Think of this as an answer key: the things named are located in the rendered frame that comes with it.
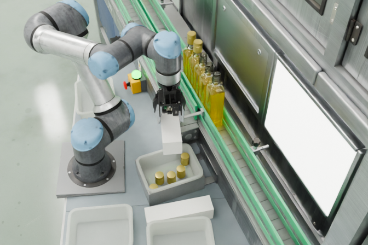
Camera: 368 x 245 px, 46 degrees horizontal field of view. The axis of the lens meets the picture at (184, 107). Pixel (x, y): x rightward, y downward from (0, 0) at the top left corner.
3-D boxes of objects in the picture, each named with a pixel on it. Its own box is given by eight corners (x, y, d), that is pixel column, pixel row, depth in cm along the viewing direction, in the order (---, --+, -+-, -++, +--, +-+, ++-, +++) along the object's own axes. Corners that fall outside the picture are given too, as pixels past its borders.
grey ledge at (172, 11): (213, 81, 206) (215, 63, 198) (196, 86, 204) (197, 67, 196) (150, -17, 268) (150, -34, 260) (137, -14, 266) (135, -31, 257)
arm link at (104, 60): (1, 23, 142) (99, 53, 113) (30, 10, 148) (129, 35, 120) (15, 54, 149) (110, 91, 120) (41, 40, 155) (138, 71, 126)
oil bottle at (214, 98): (222, 126, 174) (226, 86, 158) (209, 129, 172) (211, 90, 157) (216, 116, 177) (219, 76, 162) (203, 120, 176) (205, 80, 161)
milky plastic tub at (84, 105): (79, 128, 192) (76, 115, 186) (77, 93, 207) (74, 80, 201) (119, 122, 194) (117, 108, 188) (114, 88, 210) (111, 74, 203)
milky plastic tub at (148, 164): (205, 188, 168) (205, 174, 162) (149, 206, 163) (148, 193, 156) (188, 154, 180) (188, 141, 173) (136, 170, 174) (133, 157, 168)
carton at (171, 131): (163, 155, 142) (162, 143, 138) (159, 102, 159) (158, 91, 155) (182, 153, 143) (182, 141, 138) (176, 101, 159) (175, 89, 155)
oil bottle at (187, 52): (199, 88, 189) (200, 49, 173) (187, 92, 187) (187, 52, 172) (194, 80, 192) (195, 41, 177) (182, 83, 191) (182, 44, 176)
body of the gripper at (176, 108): (158, 118, 137) (156, 91, 128) (156, 99, 143) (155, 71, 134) (183, 117, 137) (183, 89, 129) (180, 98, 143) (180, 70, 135)
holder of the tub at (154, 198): (217, 184, 170) (218, 172, 164) (149, 206, 163) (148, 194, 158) (200, 151, 181) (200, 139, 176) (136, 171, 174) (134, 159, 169)
